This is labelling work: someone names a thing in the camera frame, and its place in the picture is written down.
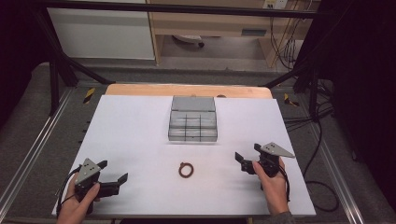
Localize light wooden desk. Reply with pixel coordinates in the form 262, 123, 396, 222
145, 0, 321, 68

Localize right hand-held gripper cable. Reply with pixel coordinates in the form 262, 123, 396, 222
260, 165, 291, 203

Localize black metal frame stand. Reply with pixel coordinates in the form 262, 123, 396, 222
31, 8, 117, 117
262, 59, 323, 123

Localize left hand-held gripper cable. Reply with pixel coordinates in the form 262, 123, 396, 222
55, 166, 82, 216

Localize person's right hand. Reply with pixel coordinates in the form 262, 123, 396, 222
252, 157, 290, 217

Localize hanging black cables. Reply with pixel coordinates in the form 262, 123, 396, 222
268, 13, 309, 71

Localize clear plastic compartment box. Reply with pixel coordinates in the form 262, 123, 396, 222
167, 95, 219, 143

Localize white cabinet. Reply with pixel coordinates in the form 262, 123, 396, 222
46, 0, 156, 61

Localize white power strip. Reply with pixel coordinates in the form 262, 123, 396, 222
262, 0, 290, 10

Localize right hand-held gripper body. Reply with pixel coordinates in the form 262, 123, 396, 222
240, 142, 296, 179

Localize aluminium floor rail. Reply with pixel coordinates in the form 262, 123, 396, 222
305, 121, 366, 224
0, 88, 77, 213

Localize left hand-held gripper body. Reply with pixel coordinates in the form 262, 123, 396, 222
74, 158, 121, 216

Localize office chair base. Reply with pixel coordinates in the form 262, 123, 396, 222
172, 34, 205, 49

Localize black metal frame bar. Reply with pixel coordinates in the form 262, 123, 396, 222
33, 0, 329, 21

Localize wooden table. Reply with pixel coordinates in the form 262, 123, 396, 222
105, 82, 274, 100

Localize brown hair tie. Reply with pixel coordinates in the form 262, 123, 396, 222
177, 161, 195, 179

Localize white table cover sheet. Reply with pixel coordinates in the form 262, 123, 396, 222
51, 94, 317, 217

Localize dark curtain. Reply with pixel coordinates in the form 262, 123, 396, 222
0, 0, 51, 129
311, 0, 396, 204

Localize person's left hand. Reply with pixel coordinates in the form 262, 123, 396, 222
56, 172, 101, 224

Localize black floor cable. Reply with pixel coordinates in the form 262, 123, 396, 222
283, 78, 341, 214

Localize hand-held gripper cable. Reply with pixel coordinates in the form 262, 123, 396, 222
260, 165, 291, 203
55, 166, 82, 216

